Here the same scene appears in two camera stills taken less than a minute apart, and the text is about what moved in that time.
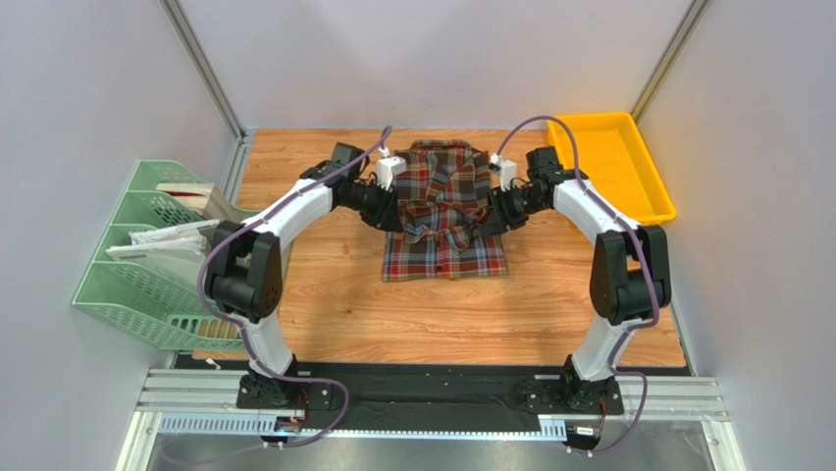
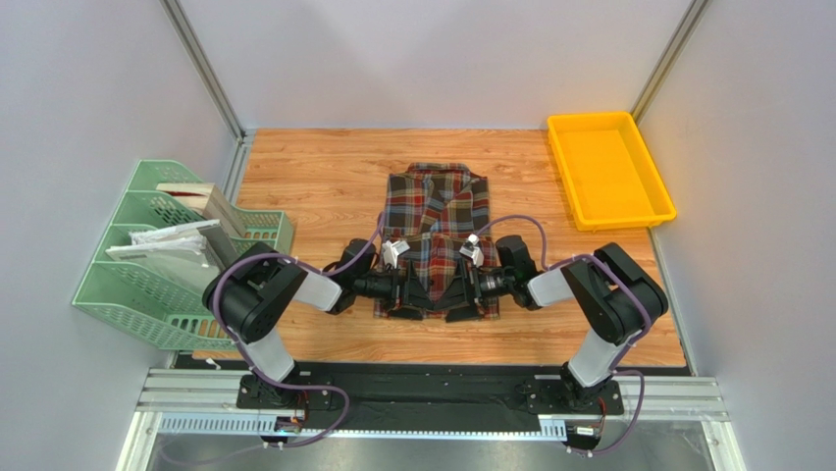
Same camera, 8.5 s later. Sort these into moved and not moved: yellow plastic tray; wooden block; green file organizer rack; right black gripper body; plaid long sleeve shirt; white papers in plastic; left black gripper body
Moved: left black gripper body; right black gripper body; plaid long sleeve shirt
Not moved: green file organizer rack; wooden block; white papers in plastic; yellow plastic tray
